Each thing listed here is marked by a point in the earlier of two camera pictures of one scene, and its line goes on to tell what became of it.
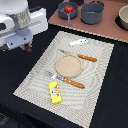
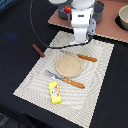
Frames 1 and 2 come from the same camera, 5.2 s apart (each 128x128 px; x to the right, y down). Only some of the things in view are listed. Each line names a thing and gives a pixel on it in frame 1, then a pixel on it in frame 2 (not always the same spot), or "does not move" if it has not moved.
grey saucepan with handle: x=67 y=15 does not move
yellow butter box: x=55 y=92 does not move
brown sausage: x=29 y=50 -> x=38 y=50
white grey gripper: x=17 y=29 -> x=83 y=23
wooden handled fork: x=69 y=81 does not move
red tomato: x=68 y=8 does not move
